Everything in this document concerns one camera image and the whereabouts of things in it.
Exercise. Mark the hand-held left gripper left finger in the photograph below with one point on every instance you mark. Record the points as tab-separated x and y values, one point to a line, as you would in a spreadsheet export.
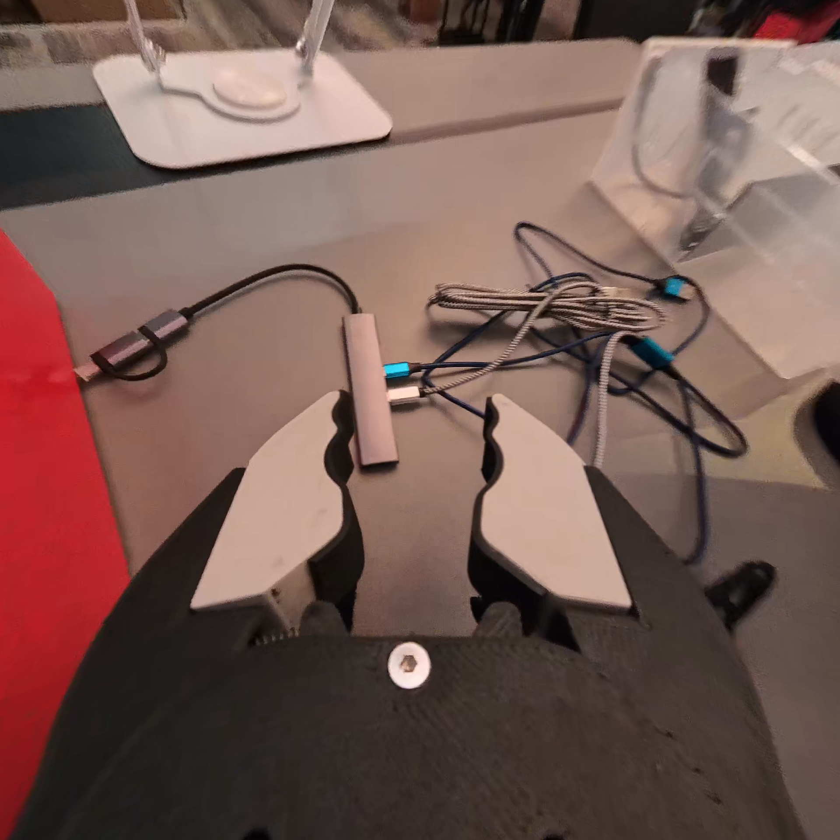
275	518

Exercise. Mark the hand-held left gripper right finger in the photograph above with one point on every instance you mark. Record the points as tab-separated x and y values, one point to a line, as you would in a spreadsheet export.
551	518

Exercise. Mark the clear plastic bin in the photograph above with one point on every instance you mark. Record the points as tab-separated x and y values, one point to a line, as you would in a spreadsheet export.
774	262

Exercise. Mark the grey usb hub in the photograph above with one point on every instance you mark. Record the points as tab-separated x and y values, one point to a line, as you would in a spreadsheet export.
371	394

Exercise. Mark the instruction board stand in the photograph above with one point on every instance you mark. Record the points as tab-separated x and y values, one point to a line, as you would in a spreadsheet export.
197	131

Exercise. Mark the red plastic bin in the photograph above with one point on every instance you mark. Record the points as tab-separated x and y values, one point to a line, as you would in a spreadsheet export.
46	525

